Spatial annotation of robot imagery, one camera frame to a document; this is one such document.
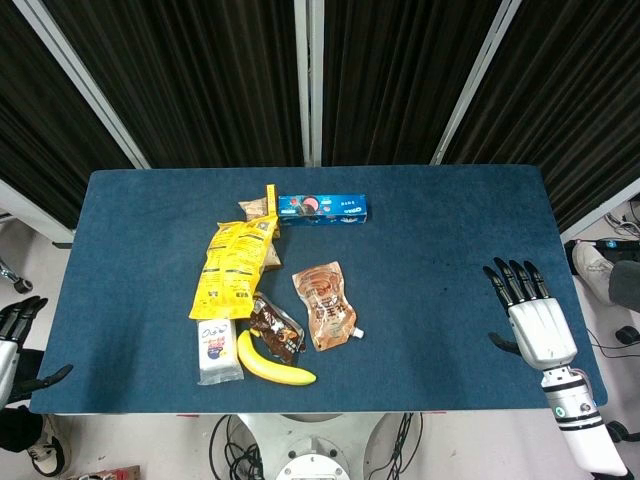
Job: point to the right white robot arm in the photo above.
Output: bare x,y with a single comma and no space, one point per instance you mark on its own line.
584,425

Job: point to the office chair caster wheel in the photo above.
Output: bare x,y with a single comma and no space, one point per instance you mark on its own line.
20,284

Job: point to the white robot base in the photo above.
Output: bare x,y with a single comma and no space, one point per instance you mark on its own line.
312,445

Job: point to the black white sneaker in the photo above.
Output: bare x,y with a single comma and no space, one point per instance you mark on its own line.
47,445

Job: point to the dark chocolate wrapper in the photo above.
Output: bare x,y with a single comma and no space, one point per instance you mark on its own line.
276,334

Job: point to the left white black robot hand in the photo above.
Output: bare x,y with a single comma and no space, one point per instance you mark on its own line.
11,330

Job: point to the brown spouted drink pouch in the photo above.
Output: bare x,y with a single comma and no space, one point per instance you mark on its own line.
327,307

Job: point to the yellow banana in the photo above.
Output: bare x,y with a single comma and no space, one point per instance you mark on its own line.
265,364

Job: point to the blue table mat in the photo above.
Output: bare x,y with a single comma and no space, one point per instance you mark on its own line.
450,290

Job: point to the white snack packet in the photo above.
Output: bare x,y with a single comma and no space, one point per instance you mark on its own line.
216,351

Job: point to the yellow chip bag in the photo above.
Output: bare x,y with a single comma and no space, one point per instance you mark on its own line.
232,265

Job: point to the blue Oreo cookie box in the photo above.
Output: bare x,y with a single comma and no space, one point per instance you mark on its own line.
325,209

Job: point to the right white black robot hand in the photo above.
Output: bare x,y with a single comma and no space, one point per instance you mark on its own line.
541,334

